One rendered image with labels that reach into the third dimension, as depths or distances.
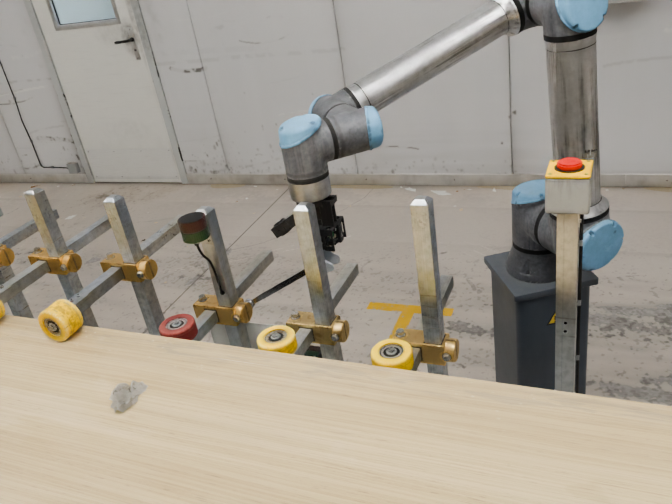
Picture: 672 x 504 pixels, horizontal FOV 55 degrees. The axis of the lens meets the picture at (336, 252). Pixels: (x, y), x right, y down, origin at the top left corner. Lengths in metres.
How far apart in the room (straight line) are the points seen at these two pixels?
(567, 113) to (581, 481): 0.92
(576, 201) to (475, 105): 2.86
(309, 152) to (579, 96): 0.67
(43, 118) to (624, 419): 5.07
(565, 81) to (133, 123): 3.90
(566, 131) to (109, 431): 1.20
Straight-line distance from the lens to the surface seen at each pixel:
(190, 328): 1.45
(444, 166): 4.13
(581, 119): 1.65
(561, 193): 1.12
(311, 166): 1.32
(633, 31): 3.80
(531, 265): 1.97
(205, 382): 1.28
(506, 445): 1.06
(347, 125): 1.34
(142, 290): 1.68
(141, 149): 5.13
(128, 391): 1.31
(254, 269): 1.70
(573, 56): 1.60
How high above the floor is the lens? 1.66
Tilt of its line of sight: 28 degrees down
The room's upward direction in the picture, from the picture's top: 10 degrees counter-clockwise
